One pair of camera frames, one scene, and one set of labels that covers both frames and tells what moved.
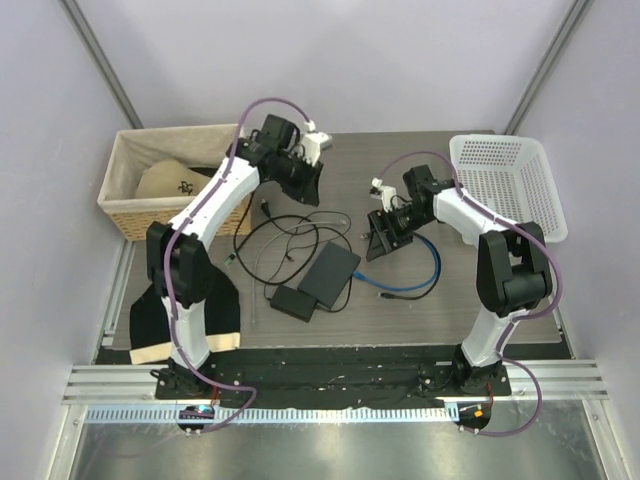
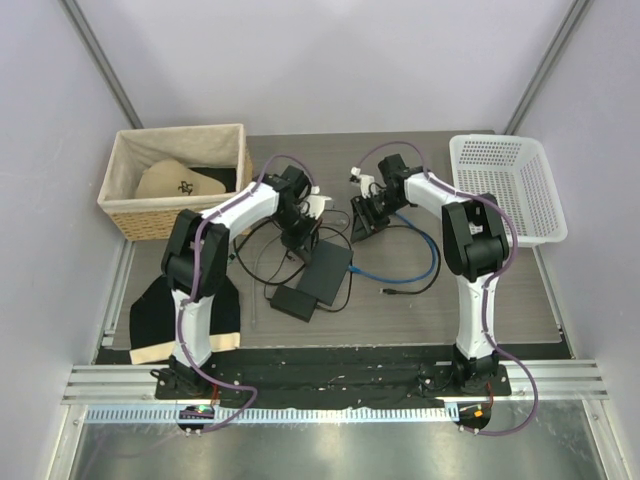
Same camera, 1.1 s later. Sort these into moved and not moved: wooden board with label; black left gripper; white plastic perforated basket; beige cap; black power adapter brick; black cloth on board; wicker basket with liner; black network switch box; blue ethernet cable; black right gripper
Moved: black network switch box; black left gripper; black right gripper; blue ethernet cable
Not moved: white plastic perforated basket; black power adapter brick; beige cap; wicker basket with liner; black cloth on board; wooden board with label
